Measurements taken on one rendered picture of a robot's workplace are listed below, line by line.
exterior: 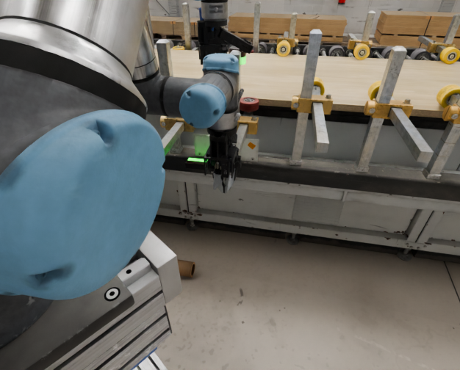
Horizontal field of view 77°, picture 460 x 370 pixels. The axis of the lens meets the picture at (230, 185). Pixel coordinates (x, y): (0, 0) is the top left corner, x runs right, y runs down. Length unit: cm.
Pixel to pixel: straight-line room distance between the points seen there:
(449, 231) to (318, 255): 67
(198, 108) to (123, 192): 35
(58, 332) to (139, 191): 20
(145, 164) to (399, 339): 153
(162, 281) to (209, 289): 114
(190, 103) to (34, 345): 38
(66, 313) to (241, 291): 127
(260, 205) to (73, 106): 151
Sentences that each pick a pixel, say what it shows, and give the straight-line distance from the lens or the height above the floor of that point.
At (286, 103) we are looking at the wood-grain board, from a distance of 123.
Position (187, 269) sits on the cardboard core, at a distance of 158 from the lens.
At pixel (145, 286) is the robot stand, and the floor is 98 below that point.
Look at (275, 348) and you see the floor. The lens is 146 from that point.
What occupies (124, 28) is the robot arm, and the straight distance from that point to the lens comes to 23.
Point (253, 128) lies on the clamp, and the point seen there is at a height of 84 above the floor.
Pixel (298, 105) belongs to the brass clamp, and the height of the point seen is 95.
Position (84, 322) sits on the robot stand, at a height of 104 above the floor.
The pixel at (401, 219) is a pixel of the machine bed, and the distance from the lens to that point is 176.
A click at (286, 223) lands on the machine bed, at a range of 168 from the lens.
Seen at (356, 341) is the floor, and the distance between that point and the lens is 156.
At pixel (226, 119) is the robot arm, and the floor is 106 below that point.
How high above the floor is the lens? 132
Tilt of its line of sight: 37 degrees down
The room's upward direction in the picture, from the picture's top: straight up
